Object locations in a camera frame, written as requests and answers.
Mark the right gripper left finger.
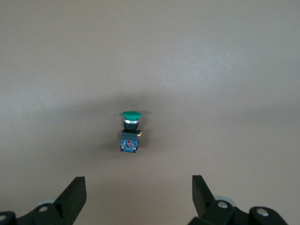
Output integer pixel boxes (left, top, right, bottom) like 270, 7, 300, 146
14, 176, 88, 225

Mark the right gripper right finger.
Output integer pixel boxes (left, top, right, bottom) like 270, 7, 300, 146
189, 174, 289, 225

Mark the green push button switch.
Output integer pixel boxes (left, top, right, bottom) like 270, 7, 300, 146
120, 110, 143, 154

